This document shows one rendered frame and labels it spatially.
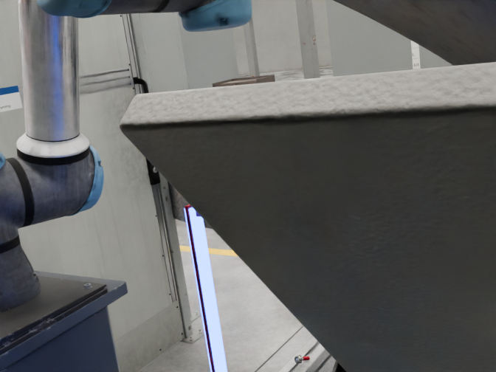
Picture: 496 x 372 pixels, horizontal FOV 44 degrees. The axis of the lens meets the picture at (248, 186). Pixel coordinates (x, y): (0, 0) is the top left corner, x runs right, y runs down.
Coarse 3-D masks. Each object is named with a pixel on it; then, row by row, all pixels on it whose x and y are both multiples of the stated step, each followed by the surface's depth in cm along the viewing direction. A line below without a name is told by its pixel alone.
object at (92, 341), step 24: (120, 288) 104; (96, 312) 101; (48, 336) 92; (72, 336) 97; (96, 336) 102; (0, 360) 85; (24, 360) 90; (48, 360) 93; (72, 360) 97; (96, 360) 102
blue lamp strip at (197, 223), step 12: (192, 216) 73; (192, 228) 74; (204, 240) 75; (204, 252) 75; (204, 264) 76; (204, 276) 76; (204, 288) 76; (204, 300) 76; (216, 312) 78; (216, 324) 78; (216, 336) 78; (216, 348) 78; (216, 360) 78
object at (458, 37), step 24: (336, 0) 46; (360, 0) 43; (384, 0) 41; (408, 0) 38; (432, 0) 35; (456, 0) 32; (480, 0) 30; (384, 24) 46; (408, 24) 43; (432, 24) 39; (456, 24) 36; (480, 24) 33; (432, 48) 45; (456, 48) 41; (480, 48) 37
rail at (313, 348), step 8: (312, 344) 105; (320, 344) 104; (304, 352) 102; (312, 352) 102; (320, 352) 102; (304, 360) 100; (312, 360) 100; (320, 360) 101; (328, 360) 104; (288, 368) 98; (296, 368) 100; (304, 368) 98; (312, 368) 99; (320, 368) 101; (328, 368) 104
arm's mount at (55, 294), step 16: (48, 288) 103; (64, 288) 102; (80, 288) 101; (96, 288) 101; (32, 304) 96; (48, 304) 96; (64, 304) 95; (80, 304) 97; (0, 320) 91; (16, 320) 91; (32, 320) 90; (48, 320) 92; (0, 336) 86; (16, 336) 87; (32, 336) 89; (0, 352) 85
